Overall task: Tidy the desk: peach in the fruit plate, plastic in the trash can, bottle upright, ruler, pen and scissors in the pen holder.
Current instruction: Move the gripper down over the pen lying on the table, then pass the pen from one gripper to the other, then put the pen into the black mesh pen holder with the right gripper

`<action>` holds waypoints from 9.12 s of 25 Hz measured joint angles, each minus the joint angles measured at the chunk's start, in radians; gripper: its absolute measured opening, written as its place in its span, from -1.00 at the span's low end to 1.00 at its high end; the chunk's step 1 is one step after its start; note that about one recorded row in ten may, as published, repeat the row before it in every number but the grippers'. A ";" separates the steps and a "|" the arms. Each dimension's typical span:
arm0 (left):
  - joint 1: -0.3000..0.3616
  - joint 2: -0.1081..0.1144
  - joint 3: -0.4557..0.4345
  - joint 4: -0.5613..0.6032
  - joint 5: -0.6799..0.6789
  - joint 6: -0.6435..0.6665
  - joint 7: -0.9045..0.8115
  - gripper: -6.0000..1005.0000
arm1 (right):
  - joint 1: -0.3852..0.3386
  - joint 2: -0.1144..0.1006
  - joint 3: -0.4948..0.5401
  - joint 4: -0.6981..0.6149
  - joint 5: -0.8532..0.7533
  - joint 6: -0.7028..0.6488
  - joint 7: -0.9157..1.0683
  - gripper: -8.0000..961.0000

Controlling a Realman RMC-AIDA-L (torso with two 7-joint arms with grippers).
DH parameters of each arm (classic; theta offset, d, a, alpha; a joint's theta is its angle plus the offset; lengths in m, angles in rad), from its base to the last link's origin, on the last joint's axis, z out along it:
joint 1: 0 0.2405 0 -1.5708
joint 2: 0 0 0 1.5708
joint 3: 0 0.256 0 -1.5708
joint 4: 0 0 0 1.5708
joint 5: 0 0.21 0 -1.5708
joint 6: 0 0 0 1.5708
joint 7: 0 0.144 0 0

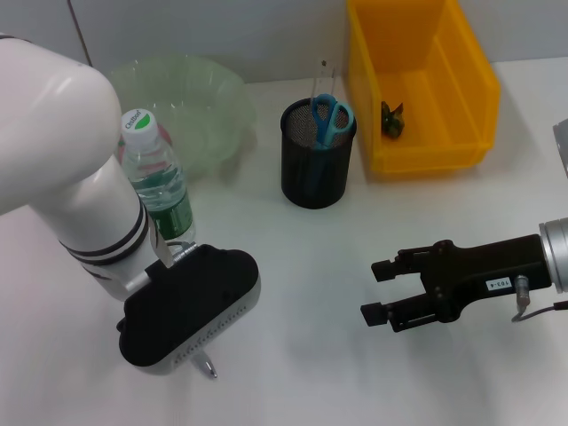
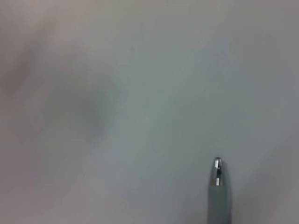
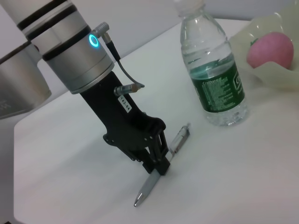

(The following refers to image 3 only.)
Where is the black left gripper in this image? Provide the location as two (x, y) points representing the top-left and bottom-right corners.
(78, 70), (171, 176)

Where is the grey clear ballpoint pen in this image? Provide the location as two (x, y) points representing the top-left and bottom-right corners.
(133, 123), (192, 208)

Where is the clear green-label water bottle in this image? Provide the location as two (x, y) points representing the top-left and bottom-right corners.
(174, 0), (248, 127)

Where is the pink toy peach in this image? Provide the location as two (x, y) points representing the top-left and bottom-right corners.
(247, 32), (294, 70)

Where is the translucent green fruit bowl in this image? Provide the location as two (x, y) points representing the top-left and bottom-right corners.
(228, 4), (299, 93)

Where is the silver left gripper connector post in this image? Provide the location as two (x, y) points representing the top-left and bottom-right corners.
(113, 84), (139, 96)

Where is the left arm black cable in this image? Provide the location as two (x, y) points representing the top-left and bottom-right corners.
(92, 21), (145, 89)

